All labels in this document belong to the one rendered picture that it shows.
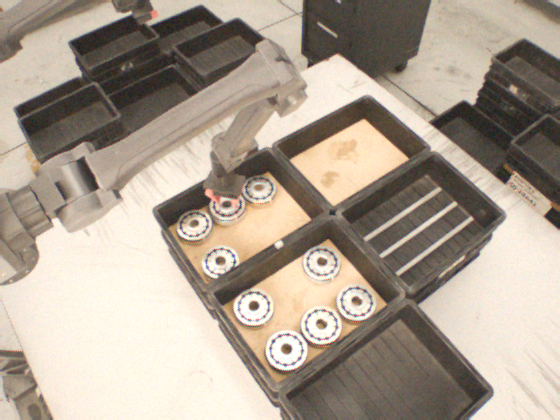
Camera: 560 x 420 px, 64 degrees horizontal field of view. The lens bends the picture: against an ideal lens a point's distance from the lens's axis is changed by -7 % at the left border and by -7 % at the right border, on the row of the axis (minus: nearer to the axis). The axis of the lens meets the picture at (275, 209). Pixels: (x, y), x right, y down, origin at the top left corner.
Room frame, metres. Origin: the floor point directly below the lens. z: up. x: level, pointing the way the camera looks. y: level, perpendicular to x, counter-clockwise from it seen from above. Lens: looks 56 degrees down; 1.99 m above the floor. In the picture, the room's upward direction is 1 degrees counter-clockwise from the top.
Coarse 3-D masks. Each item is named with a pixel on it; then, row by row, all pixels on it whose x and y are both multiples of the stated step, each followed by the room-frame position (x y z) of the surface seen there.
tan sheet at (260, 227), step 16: (208, 208) 0.80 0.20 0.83; (256, 208) 0.80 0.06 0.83; (272, 208) 0.80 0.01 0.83; (288, 208) 0.80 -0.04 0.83; (176, 224) 0.75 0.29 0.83; (240, 224) 0.74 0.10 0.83; (256, 224) 0.74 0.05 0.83; (272, 224) 0.74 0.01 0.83; (288, 224) 0.74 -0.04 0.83; (208, 240) 0.69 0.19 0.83; (224, 240) 0.69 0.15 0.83; (240, 240) 0.69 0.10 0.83; (256, 240) 0.69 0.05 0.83; (272, 240) 0.69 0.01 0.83; (192, 256) 0.64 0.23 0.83; (240, 256) 0.64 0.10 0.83
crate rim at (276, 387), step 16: (320, 224) 0.67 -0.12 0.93; (336, 224) 0.67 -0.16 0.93; (288, 240) 0.63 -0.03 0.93; (352, 240) 0.62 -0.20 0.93; (272, 256) 0.58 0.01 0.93; (368, 256) 0.57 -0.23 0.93; (240, 272) 0.54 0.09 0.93; (384, 272) 0.53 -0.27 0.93; (400, 288) 0.48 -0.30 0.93; (224, 320) 0.41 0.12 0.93; (368, 320) 0.40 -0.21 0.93; (240, 336) 0.37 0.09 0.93; (352, 336) 0.36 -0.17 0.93; (320, 352) 0.33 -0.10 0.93; (256, 368) 0.30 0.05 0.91; (304, 368) 0.29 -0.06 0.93; (272, 384) 0.26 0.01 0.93; (288, 384) 0.26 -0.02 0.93
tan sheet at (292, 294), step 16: (288, 272) 0.59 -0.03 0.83; (352, 272) 0.58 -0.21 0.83; (256, 288) 0.54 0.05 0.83; (272, 288) 0.54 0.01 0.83; (288, 288) 0.54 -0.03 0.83; (304, 288) 0.54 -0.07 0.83; (320, 288) 0.54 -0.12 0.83; (336, 288) 0.53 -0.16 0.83; (368, 288) 0.53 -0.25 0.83; (288, 304) 0.49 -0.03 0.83; (304, 304) 0.49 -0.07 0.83; (320, 304) 0.49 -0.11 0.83; (384, 304) 0.48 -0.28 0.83; (272, 320) 0.45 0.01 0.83; (288, 320) 0.45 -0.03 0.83; (256, 336) 0.41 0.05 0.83; (256, 352) 0.36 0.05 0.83; (288, 352) 0.36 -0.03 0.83
